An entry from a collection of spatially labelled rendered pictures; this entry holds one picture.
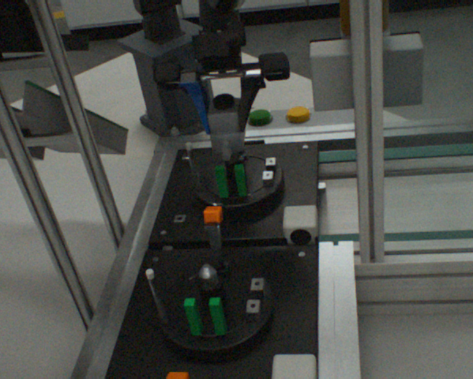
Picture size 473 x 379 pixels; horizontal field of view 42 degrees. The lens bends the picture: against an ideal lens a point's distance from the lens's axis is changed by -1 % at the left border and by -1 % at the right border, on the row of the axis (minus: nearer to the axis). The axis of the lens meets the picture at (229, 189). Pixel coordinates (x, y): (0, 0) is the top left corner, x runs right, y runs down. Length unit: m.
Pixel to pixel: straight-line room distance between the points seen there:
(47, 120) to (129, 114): 0.61
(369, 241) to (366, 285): 0.07
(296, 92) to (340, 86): 0.72
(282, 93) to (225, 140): 0.57
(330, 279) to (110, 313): 0.29
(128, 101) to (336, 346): 0.95
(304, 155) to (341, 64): 0.34
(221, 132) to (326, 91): 0.22
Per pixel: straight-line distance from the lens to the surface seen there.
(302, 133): 1.09
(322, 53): 0.69
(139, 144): 1.34
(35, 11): 0.83
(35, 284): 1.08
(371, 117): 0.70
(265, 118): 1.12
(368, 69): 0.67
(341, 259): 0.83
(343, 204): 0.99
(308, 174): 0.96
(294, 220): 0.85
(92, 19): 4.32
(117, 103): 1.53
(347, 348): 0.73
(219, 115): 0.86
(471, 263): 0.84
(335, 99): 0.71
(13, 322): 1.03
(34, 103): 0.85
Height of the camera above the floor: 1.53
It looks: 36 degrees down
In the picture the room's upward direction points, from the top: 11 degrees counter-clockwise
